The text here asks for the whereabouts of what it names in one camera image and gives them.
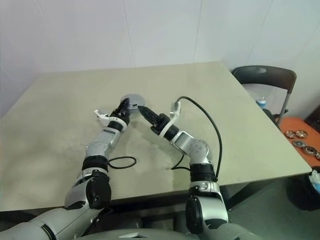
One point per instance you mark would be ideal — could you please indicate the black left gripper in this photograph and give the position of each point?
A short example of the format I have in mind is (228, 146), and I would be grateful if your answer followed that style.
(120, 113)

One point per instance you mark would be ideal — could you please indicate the grey round metal disc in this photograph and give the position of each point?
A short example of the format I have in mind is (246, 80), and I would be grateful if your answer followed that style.
(136, 100)

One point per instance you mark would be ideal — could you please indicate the grey robot torso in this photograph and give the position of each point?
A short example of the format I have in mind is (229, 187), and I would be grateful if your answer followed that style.
(155, 233)

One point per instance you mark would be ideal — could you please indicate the black folding chair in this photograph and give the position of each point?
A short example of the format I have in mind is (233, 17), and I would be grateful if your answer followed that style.
(265, 76)

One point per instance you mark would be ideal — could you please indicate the black waste bin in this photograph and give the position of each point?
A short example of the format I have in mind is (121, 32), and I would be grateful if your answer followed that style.
(300, 195)

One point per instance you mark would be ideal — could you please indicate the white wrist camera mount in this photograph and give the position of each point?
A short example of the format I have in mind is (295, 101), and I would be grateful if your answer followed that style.
(101, 115)
(173, 115)

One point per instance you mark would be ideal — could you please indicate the small blue-capped bottle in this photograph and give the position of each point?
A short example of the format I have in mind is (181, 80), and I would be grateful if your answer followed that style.
(261, 102)

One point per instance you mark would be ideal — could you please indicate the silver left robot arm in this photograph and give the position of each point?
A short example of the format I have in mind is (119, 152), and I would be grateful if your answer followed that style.
(100, 145)

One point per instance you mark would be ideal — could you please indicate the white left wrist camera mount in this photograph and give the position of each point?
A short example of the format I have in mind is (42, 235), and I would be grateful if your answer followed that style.
(101, 115)

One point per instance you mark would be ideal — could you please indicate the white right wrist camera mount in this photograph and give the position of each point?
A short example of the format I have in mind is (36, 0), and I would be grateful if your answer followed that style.
(173, 115)

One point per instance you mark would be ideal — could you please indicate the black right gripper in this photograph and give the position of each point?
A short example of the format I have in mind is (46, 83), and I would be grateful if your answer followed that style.
(160, 125)

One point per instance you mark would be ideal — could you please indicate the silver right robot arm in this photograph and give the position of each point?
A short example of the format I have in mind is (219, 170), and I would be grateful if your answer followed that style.
(200, 150)

